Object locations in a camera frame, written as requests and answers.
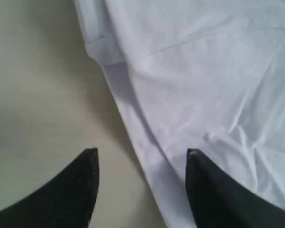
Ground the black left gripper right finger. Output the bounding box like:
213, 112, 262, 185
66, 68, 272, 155
185, 149, 285, 228

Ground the white t-shirt red lettering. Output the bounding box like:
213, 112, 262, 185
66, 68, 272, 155
75, 0, 285, 228

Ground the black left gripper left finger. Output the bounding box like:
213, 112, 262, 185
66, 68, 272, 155
0, 148, 99, 228

